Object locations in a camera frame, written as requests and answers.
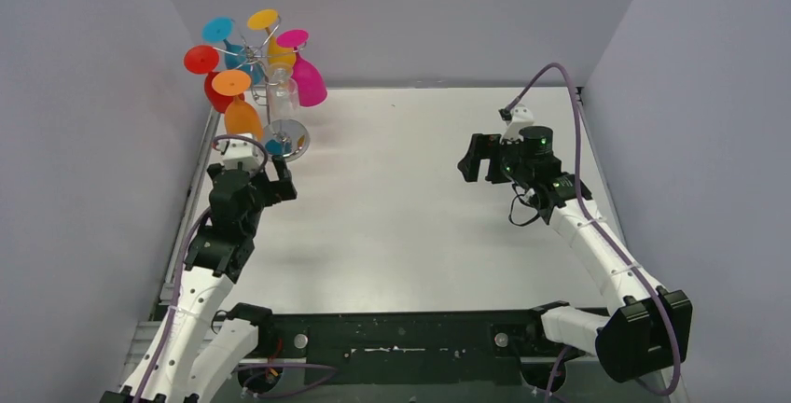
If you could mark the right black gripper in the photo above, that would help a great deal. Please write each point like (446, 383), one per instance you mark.
(487, 146)

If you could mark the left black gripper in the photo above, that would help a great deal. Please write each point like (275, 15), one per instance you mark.
(275, 183)

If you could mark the orange wine glass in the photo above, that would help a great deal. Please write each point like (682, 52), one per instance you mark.
(239, 117)

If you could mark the clear patterned wine glass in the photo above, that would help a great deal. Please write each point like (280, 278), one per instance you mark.
(281, 92)

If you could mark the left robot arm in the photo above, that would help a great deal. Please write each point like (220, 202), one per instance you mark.
(179, 365)

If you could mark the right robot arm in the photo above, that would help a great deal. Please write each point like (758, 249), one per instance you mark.
(646, 327)

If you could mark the chrome wine glass rack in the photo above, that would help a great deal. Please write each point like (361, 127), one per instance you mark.
(287, 138)

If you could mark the magenta wine glass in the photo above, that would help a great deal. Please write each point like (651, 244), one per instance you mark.
(312, 89)

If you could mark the red wine glass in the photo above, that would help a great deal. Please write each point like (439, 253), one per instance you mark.
(202, 60)

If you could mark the yellow wine glass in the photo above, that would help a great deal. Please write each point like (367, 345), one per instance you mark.
(269, 20)

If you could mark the blue wine glass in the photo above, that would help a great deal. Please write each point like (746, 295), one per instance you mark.
(236, 56)

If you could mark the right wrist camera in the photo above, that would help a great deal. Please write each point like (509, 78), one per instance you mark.
(516, 118)

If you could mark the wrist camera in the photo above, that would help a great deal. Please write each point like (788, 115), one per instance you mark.
(241, 155)
(516, 118)

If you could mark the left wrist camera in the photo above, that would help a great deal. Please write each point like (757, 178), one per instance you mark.
(241, 155)

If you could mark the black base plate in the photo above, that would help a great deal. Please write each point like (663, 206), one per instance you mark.
(501, 347)

